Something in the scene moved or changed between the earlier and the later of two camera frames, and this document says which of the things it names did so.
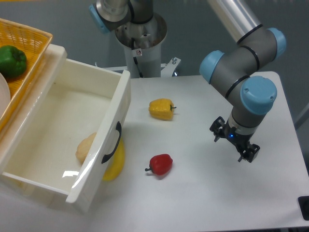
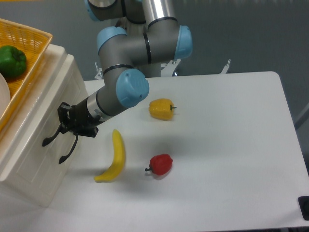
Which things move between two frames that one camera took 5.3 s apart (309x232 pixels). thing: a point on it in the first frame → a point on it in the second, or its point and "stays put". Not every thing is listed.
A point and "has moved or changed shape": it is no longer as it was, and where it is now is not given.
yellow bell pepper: [161, 108] stays put
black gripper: [242, 141] → [75, 119]
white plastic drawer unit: [62, 139] has moved or changed shape
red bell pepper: [160, 164] stays put
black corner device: [303, 205] stays put
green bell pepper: [13, 62] stays put
